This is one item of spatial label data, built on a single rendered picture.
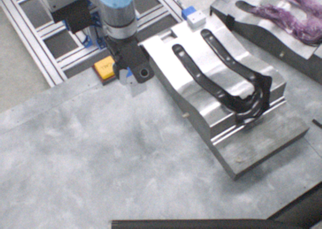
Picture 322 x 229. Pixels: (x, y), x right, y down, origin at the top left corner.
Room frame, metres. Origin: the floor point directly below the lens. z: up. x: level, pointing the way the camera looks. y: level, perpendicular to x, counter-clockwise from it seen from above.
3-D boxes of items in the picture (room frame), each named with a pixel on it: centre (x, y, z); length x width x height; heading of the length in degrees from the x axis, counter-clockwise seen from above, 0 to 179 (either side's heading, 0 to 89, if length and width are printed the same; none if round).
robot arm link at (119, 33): (0.61, 0.08, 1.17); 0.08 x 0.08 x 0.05
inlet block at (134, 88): (0.63, 0.09, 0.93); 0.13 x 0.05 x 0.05; 28
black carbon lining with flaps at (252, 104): (0.62, -0.18, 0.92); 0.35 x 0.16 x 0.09; 28
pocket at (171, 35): (0.78, -0.03, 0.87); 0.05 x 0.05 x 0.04; 28
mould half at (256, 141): (0.61, -0.18, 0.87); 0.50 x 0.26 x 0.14; 28
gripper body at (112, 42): (0.62, 0.09, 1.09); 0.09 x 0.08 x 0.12; 28
